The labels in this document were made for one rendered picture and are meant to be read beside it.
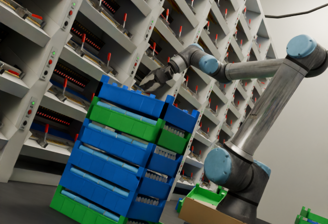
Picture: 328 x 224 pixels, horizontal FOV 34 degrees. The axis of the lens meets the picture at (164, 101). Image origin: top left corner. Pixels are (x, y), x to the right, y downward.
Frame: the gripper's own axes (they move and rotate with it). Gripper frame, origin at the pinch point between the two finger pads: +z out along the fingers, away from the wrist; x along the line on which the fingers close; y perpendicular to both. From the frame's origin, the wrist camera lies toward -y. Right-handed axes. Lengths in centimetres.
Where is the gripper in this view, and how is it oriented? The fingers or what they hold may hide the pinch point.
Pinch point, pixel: (144, 88)
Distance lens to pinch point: 267.4
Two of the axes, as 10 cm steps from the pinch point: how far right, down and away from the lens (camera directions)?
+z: -7.9, 5.5, -2.8
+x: -5.1, -8.3, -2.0
